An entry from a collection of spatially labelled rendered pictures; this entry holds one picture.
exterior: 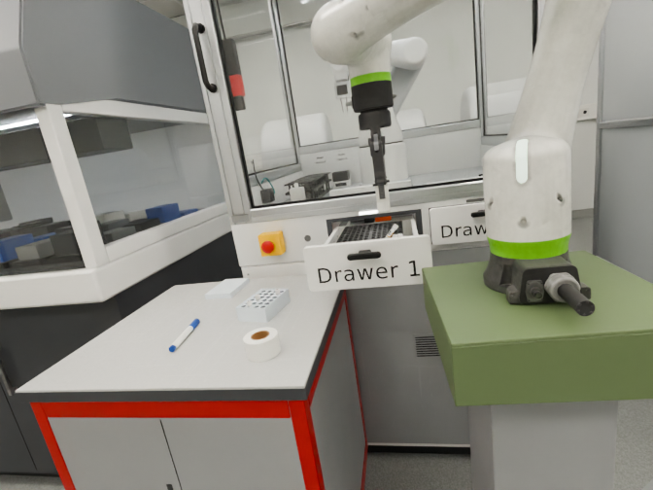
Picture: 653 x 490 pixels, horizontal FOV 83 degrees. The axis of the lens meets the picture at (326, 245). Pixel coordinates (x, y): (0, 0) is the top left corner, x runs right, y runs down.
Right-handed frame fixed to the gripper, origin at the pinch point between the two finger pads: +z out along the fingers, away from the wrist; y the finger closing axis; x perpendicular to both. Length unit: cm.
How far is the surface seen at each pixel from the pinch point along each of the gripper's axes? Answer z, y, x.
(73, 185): -14, 1, -85
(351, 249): 9.2, 11.2, -7.8
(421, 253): 11.5, 11.2, 7.6
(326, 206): 3.8, -21.3, -18.8
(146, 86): -46, -44, -85
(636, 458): 100, -24, 73
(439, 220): 11.3, -19.0, 14.9
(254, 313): 22.3, 14.0, -33.1
